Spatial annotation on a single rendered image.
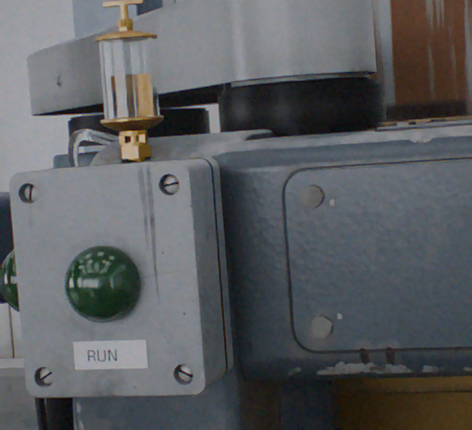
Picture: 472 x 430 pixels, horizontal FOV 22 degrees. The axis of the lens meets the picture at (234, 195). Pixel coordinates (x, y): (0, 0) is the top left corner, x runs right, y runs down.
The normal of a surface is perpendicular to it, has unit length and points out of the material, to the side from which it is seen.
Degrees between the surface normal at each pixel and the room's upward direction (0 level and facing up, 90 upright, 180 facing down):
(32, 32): 90
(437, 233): 90
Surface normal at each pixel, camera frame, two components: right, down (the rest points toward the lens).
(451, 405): -0.25, 0.07
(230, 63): -0.87, 0.09
